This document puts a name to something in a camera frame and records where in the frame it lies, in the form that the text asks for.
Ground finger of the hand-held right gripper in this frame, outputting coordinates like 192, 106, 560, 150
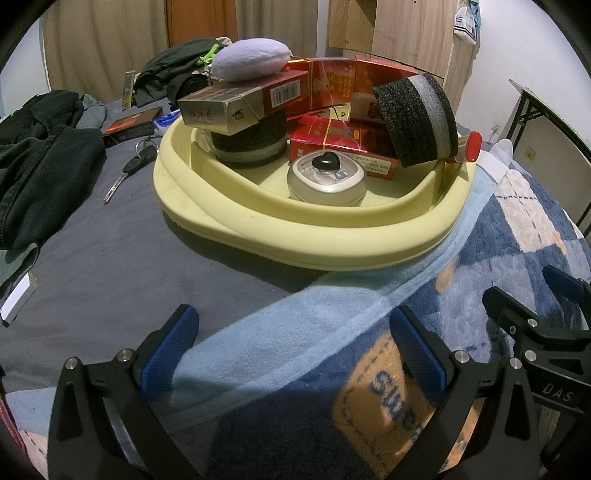
543, 265, 591, 330
482, 286, 591, 361

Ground light wooden wardrobe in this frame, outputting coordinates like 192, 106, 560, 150
327, 0, 483, 121

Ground black folding table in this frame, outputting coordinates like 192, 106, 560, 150
508, 78, 591, 222

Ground white round case black heart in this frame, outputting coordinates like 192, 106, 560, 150
287, 148, 368, 204

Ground red capped tube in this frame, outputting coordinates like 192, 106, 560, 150
444, 130, 482, 164

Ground grey bed sheet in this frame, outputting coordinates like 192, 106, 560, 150
0, 97, 333, 407

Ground beige curtain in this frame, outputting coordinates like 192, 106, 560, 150
235, 0, 320, 58
41, 0, 169, 100

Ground gold red cigarette carton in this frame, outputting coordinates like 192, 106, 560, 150
178, 71, 309, 136

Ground blue white checked blanket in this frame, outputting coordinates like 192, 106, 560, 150
208, 148, 591, 480

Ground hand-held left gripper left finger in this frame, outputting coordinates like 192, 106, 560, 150
46, 304, 204, 480

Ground small red box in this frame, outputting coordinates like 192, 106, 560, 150
353, 56, 419, 121

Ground yellow plastic basin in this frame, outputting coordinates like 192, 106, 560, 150
154, 117, 478, 272

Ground white plastic bag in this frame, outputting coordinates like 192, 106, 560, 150
452, 0, 483, 44

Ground blue white wrapper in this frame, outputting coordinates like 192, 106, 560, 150
154, 111, 181, 134

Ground dark jacket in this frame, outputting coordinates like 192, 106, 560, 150
0, 90, 108, 252

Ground white card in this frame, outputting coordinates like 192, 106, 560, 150
0, 272, 37, 326

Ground gold pack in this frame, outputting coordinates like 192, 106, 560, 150
121, 70, 137, 112

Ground orange wooden panel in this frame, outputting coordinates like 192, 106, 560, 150
165, 0, 237, 48

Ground red box gold label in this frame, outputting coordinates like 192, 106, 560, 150
285, 105, 352, 139

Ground black car key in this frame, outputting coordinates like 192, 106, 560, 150
104, 148, 158, 205

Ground lilac plush pouch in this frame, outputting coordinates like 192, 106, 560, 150
211, 39, 291, 84

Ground black box red print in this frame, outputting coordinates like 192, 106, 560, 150
102, 107, 164, 148

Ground large red box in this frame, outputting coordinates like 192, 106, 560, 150
283, 58, 358, 116

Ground light blue towel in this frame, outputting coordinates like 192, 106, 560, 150
171, 161, 502, 416

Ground black foam disc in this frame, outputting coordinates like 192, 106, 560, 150
210, 110, 288, 168
372, 74, 459, 168

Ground red cigarette pack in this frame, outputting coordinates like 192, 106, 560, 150
289, 115, 400, 180

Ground black clothes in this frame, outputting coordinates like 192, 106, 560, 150
133, 38, 218, 107

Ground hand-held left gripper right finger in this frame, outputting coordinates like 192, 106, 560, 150
389, 305, 541, 480

